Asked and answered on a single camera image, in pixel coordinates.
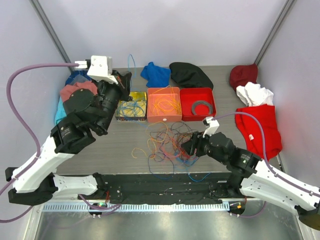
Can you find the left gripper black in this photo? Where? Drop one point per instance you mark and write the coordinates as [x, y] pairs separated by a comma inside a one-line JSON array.
[[123, 79]]

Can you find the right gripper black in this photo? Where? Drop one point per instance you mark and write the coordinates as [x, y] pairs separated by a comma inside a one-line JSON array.
[[195, 142]]

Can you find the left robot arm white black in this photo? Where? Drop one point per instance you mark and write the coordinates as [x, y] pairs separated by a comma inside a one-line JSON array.
[[89, 110]]

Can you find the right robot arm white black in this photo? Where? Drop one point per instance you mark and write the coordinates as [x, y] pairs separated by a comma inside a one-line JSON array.
[[251, 176]]

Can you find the gold tin box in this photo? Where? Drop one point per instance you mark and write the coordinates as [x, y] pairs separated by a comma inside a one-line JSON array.
[[134, 110]]

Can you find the red box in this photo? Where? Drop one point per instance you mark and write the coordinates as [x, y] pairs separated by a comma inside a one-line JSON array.
[[197, 104]]

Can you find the salmon pink box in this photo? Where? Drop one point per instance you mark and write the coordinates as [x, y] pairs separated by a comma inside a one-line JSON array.
[[164, 104]]

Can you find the blue plaid cloth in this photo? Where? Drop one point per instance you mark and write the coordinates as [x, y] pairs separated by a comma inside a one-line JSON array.
[[77, 76]]

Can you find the salmon pink shirt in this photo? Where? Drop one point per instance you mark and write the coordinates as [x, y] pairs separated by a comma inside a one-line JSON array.
[[68, 90]]

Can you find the black cloth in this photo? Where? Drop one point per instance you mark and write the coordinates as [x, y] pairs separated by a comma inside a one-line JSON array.
[[187, 75]]

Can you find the cyan cloth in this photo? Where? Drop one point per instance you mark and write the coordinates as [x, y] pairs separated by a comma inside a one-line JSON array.
[[60, 112]]

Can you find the white cloth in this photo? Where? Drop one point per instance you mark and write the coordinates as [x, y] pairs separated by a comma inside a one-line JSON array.
[[252, 95]]

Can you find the bright red cloth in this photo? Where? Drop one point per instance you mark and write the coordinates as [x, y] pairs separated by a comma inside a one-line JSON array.
[[266, 115]]

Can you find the dark red cloth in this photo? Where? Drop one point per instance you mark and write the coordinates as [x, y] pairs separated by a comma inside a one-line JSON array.
[[242, 74]]

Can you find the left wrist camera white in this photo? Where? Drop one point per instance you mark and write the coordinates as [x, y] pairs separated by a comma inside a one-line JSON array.
[[99, 68]]

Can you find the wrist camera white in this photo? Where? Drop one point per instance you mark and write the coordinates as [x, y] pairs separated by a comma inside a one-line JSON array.
[[99, 68], [211, 126]]

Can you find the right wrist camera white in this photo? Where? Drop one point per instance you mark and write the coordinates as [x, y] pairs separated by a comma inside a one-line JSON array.
[[211, 126]]

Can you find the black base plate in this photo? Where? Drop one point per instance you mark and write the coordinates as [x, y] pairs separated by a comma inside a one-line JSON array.
[[164, 189]]

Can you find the white cable duct rail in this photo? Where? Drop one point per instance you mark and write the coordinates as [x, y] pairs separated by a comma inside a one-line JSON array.
[[83, 207]]

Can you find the left aluminium corner post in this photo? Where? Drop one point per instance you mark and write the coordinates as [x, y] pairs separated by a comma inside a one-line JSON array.
[[50, 29]]

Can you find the aluminium corner post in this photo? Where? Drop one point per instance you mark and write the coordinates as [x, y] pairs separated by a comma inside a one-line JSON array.
[[279, 21], [50, 29]]

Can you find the right aluminium corner post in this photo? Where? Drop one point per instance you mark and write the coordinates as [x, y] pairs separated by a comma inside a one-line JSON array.
[[279, 21]]

